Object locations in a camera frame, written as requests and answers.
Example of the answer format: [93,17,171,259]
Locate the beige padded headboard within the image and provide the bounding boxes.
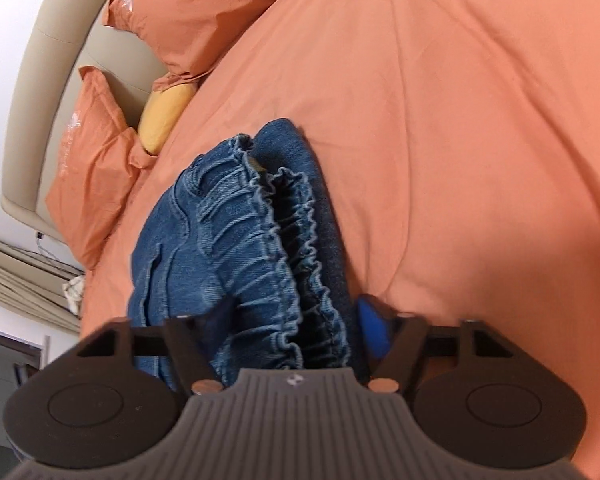
[0,0,167,247]

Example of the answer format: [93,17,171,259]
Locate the orange pillow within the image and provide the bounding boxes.
[45,66,157,272]
[103,0,327,83]

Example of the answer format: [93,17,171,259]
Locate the orange bed sheet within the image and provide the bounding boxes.
[79,0,600,395]

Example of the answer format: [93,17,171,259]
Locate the blue denim pants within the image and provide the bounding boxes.
[128,118,373,395]

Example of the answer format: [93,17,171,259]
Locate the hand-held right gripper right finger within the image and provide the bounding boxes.
[356,294,514,396]

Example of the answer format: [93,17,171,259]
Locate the dark cabinet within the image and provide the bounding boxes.
[0,324,48,461]

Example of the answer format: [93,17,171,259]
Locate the beige curtain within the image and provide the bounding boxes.
[0,231,85,335]

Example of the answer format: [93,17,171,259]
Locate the thin wall cable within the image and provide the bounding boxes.
[34,231,83,277]

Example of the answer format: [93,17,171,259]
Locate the yellow pillow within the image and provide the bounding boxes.
[137,82,197,156]

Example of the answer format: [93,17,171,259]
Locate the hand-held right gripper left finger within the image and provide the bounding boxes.
[77,315,227,397]

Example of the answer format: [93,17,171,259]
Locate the white crumpled cloth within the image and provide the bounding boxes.
[61,274,87,317]

